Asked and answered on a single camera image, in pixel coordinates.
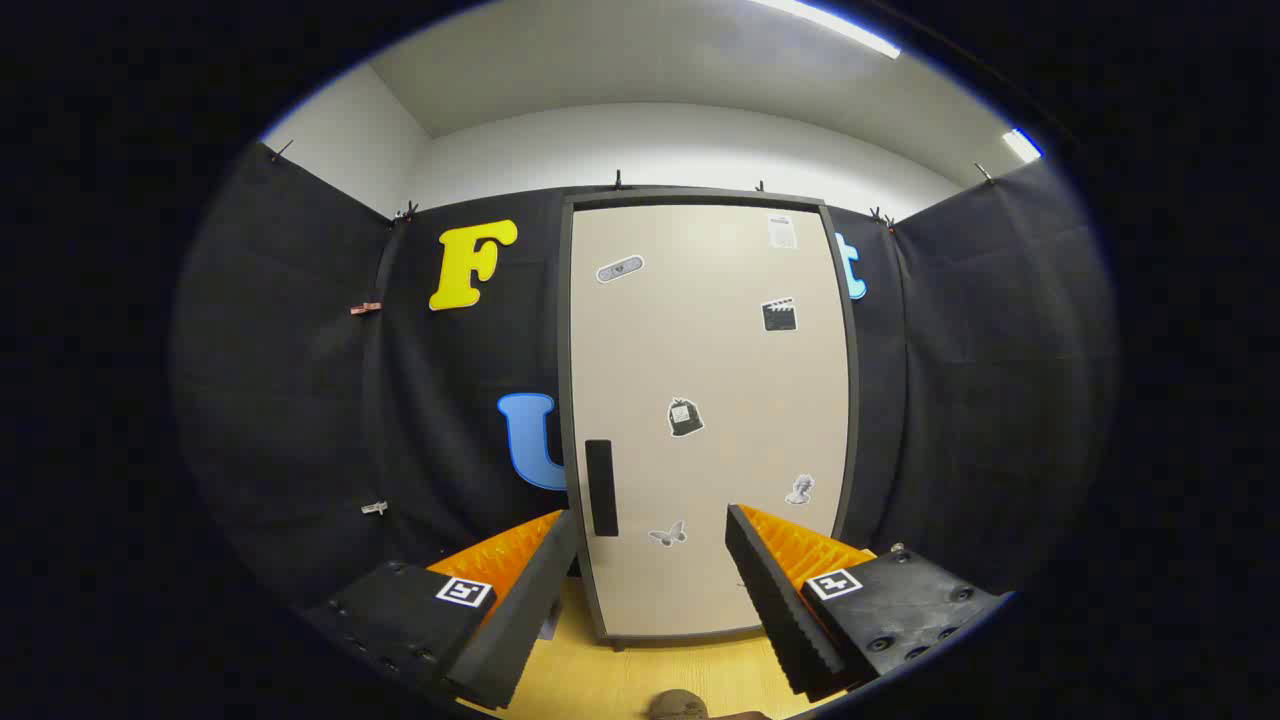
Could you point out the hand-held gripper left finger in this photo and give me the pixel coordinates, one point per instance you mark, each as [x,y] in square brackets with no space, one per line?
[520,620]

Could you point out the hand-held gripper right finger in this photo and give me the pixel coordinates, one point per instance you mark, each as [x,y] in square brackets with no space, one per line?
[780,610]

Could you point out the brown fluffy shoe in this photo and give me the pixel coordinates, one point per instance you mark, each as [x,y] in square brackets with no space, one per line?
[678,707]

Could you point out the grey shoe cabinet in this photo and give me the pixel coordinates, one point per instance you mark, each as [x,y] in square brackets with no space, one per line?
[700,199]

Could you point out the black backdrop cloth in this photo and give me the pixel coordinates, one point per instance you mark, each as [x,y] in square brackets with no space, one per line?
[300,400]

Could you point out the copper cloth clip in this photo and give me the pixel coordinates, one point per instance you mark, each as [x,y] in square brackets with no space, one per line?
[366,308]

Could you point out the row of black cloth clips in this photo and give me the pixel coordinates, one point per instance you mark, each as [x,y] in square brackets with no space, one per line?
[408,212]

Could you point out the ceiling light strip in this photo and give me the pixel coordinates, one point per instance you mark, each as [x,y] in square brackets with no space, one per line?
[1022,145]
[830,25]

